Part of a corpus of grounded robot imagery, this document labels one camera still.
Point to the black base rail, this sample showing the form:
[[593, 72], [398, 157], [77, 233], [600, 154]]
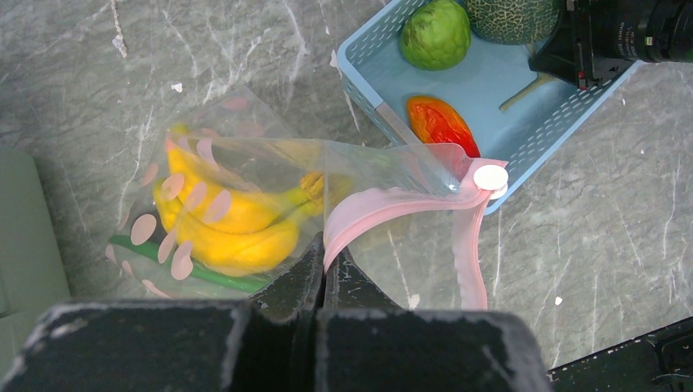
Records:
[[660, 360]]

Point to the clear zip top bag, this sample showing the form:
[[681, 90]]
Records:
[[401, 194]]

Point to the clear plastic storage bin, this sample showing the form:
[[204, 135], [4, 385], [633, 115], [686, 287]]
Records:
[[32, 273]]

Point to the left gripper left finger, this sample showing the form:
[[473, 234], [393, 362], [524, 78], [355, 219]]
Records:
[[262, 343]]

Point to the green chili pepper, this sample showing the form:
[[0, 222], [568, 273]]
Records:
[[249, 283]]

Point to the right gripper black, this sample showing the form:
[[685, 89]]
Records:
[[596, 41]]

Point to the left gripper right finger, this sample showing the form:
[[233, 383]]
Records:
[[366, 342]]

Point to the light blue plastic basket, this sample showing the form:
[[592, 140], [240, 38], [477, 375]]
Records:
[[379, 80]]

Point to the yellow banana bunch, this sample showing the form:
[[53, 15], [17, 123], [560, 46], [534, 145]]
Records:
[[236, 232]]

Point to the green netted melon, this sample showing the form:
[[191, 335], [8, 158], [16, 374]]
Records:
[[513, 22]]

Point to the light green custard apple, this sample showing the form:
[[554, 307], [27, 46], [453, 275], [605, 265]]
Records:
[[437, 36]]

